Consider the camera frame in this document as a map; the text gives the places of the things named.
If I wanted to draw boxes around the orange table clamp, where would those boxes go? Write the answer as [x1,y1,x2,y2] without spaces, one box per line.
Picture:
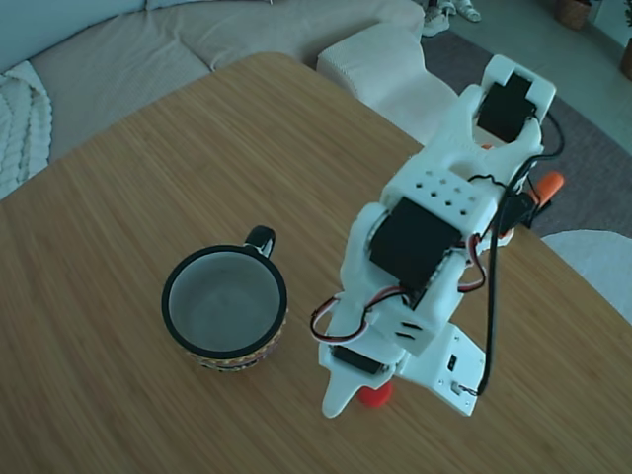
[522,170,567,228]

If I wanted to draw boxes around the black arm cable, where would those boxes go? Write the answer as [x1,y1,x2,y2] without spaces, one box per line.
[530,114,568,165]

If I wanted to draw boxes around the black camera cable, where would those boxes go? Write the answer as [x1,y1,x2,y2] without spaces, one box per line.
[456,152,544,396]

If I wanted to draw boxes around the white round rug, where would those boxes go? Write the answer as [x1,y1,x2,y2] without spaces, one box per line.
[540,229,632,327]

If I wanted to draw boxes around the colourful painted ceramic cup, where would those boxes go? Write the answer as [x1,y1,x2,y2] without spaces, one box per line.
[160,224,289,375]

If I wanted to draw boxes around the red white black servo wire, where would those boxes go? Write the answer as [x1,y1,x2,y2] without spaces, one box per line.
[309,289,396,347]
[456,232,491,295]

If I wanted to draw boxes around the grey-beige sofa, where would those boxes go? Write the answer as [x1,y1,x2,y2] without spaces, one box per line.
[0,0,426,164]

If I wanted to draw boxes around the brown woven basket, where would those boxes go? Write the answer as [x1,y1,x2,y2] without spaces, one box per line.
[555,0,593,32]

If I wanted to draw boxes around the white sneaker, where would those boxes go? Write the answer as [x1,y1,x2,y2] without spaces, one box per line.
[451,0,483,24]
[422,0,451,37]

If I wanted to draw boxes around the grey floor rug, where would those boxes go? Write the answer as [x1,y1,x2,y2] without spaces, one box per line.
[422,34,632,238]

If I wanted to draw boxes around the flat white camera plate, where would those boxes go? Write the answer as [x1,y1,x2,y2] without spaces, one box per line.
[404,323,489,417]

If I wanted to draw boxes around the white textured pouf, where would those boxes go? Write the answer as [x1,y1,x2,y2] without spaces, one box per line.
[315,24,468,149]

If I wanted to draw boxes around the white knitted blanket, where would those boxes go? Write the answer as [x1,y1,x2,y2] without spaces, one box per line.
[0,61,54,201]

